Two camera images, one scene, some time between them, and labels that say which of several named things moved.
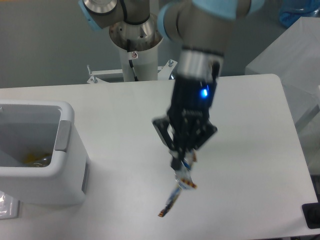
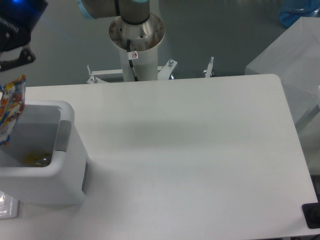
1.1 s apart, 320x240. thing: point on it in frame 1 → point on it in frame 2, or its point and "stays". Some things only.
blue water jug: (290, 11) stays
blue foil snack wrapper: (184, 177) → (12, 103)
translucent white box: (293, 55) stays
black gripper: (191, 100) → (18, 18)
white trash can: (42, 160) stays
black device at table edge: (311, 212) stays
